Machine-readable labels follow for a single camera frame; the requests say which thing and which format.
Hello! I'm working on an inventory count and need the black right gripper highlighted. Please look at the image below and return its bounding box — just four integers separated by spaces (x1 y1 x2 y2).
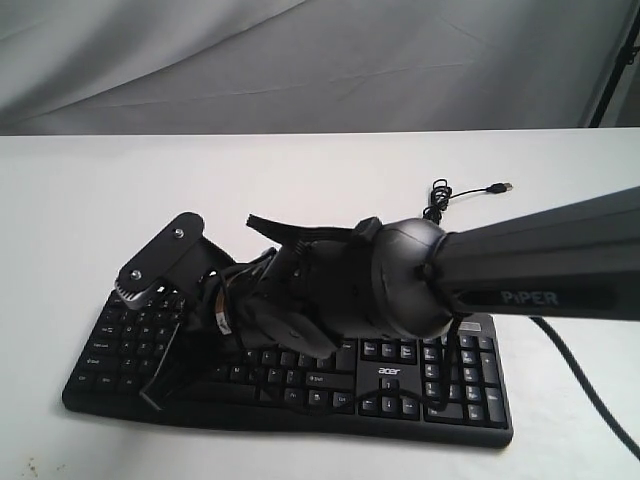
139 249 343 411

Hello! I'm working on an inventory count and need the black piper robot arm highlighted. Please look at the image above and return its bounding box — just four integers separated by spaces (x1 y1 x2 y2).
120 188 639 409

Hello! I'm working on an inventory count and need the black acer keyboard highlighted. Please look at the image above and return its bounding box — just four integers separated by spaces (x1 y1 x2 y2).
62 292 513 449

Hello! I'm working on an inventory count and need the grey backdrop cloth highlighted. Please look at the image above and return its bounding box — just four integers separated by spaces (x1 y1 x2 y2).
1 1 638 135

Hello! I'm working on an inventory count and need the black tripod stand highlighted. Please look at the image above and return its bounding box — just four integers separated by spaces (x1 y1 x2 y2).
586 1 639 128

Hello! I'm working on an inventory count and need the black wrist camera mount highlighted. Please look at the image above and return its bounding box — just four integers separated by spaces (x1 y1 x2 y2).
114 212 235 310

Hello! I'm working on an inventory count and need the black keyboard usb cable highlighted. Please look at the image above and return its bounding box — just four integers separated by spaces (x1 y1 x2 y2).
422 178 515 226

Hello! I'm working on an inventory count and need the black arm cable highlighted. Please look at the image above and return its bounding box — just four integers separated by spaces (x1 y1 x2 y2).
532 317 640 441

